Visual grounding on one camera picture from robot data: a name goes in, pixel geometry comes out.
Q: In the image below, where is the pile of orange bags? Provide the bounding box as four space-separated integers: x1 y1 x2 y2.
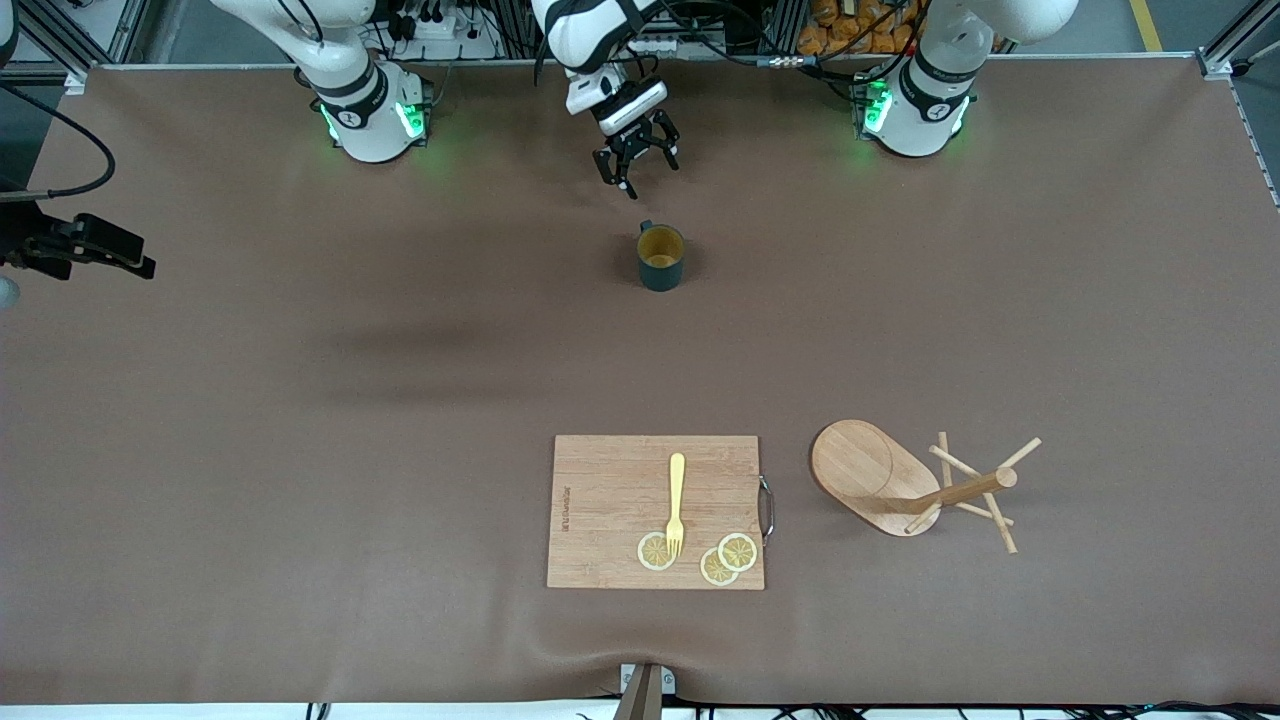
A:
797 0 921 56

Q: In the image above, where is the yellow plastic fork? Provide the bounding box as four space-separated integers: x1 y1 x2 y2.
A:
665 452 688 559

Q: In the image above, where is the white power strip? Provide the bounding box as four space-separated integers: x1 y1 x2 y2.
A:
385 8 501 59

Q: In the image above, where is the dark green mug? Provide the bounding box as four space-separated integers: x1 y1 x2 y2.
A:
637 220 687 293

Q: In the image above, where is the wooden mug tree rack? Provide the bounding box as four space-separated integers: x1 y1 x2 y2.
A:
810 419 1043 554

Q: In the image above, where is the aluminium frame post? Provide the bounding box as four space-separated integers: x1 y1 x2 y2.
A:
0 0 151 86
1198 0 1280 81

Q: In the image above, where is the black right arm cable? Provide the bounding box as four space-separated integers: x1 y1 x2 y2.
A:
0 85 117 202

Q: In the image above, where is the wooden cutting board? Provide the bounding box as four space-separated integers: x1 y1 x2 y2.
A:
547 434 777 591

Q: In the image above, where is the grey metal table bracket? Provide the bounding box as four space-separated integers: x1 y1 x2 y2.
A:
612 663 677 720

